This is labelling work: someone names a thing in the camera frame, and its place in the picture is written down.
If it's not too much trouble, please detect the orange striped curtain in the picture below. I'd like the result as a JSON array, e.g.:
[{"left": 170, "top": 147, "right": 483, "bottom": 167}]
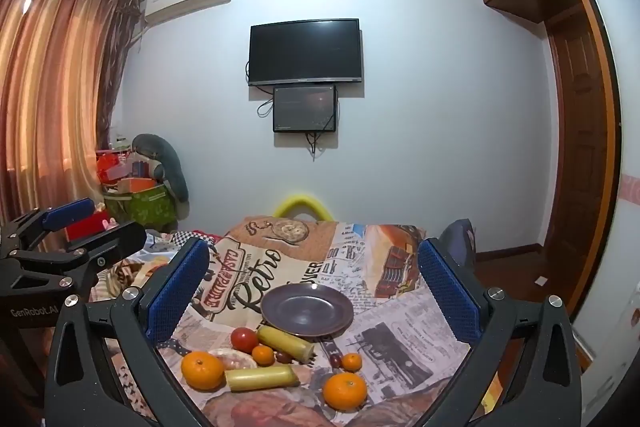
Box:
[{"left": 0, "top": 0, "right": 146, "bottom": 228}]

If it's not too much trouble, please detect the white sliding wardrobe door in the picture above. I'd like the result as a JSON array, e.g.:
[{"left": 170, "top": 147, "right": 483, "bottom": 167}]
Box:
[{"left": 570, "top": 0, "right": 640, "bottom": 360}]

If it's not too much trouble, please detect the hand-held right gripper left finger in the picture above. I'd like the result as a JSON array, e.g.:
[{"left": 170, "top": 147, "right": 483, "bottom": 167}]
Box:
[{"left": 47, "top": 237, "right": 211, "bottom": 427}]

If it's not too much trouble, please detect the pale pink peach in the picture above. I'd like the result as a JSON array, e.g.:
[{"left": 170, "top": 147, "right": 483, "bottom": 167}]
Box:
[{"left": 207, "top": 348, "right": 258, "bottom": 370}]

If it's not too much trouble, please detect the printed retro blanket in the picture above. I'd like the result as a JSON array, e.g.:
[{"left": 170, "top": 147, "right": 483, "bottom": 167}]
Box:
[{"left": 90, "top": 216, "right": 501, "bottom": 427}]

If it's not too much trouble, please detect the black cable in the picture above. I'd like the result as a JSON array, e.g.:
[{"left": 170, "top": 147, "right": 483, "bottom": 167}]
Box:
[{"left": 305, "top": 132, "right": 326, "bottom": 160}]

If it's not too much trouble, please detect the dark purple plate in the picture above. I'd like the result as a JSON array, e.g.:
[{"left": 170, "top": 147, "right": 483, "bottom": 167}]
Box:
[{"left": 261, "top": 284, "right": 355, "bottom": 339}]

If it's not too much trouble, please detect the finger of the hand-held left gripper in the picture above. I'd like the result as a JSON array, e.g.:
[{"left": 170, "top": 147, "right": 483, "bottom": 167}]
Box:
[
  {"left": 5, "top": 221, "right": 147, "bottom": 304},
  {"left": 0, "top": 198, "right": 96, "bottom": 254}
]

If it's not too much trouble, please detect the pile of red boxes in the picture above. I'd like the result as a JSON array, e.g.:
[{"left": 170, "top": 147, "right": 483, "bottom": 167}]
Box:
[{"left": 96, "top": 149, "right": 156, "bottom": 194}]

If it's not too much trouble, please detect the large orange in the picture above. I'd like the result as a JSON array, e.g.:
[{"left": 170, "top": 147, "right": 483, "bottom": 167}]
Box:
[
  {"left": 322, "top": 373, "right": 368, "bottom": 410},
  {"left": 181, "top": 351, "right": 226, "bottom": 391}
]

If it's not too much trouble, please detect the black wall television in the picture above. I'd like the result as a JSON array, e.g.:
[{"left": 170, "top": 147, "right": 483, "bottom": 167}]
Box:
[{"left": 249, "top": 19, "right": 362, "bottom": 87}]

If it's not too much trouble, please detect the dark blue chair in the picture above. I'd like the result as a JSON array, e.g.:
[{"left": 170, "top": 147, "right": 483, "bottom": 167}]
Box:
[{"left": 439, "top": 218, "right": 476, "bottom": 268}]

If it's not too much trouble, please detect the red tomato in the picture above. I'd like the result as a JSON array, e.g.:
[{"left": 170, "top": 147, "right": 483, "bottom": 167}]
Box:
[{"left": 230, "top": 327, "right": 259, "bottom": 354}]

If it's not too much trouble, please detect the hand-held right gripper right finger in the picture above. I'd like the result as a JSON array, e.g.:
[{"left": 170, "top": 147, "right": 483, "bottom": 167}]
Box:
[{"left": 417, "top": 237, "right": 583, "bottom": 427}]

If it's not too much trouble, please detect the red box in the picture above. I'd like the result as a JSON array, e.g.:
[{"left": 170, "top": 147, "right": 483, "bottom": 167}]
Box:
[{"left": 66, "top": 212, "right": 113, "bottom": 242}]

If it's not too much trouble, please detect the small black wall monitor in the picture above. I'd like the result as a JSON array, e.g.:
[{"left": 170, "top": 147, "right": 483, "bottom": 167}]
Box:
[{"left": 272, "top": 85, "right": 337, "bottom": 134}]

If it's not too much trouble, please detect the brown wooden door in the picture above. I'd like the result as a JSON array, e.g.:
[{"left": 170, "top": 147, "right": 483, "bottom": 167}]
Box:
[{"left": 544, "top": 12, "right": 610, "bottom": 305}]

